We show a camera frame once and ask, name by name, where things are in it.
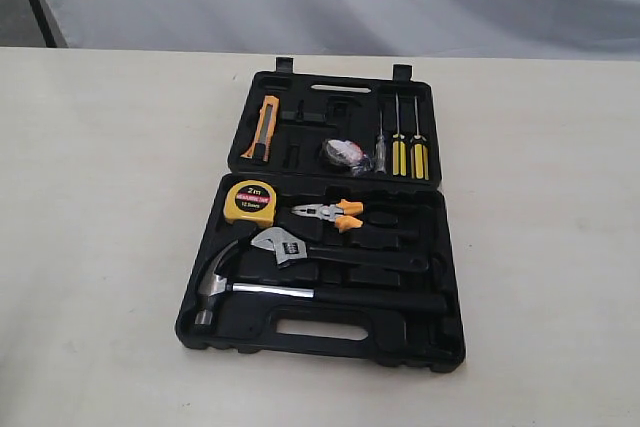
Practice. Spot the black electrical tape roll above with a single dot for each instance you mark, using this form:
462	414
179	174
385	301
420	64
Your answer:
343	156

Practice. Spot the black plastic tool case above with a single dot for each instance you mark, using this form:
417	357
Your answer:
401	214

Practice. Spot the adjustable wrench black handle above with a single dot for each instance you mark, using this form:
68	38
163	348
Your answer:
289	249

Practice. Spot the claw hammer black handle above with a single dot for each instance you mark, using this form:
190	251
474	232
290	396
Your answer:
214	287

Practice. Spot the clear voltage tester screwdriver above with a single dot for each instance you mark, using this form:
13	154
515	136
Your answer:
380	149

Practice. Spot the yellow tape measure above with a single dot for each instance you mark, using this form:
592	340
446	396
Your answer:
253	201

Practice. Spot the orange utility knife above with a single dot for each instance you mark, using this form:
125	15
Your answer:
259	149

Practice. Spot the yellow black screwdriver left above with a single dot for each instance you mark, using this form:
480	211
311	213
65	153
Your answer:
399	162

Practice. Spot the yellow black screwdriver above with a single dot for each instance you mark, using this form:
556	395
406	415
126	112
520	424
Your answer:
399	162
419	149

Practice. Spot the yellow black screwdriver right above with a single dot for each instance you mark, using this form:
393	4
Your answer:
419	149

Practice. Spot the grey backdrop cloth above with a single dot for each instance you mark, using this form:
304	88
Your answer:
570	29

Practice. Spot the pliers with orange handles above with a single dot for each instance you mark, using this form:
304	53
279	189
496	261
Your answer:
342	215

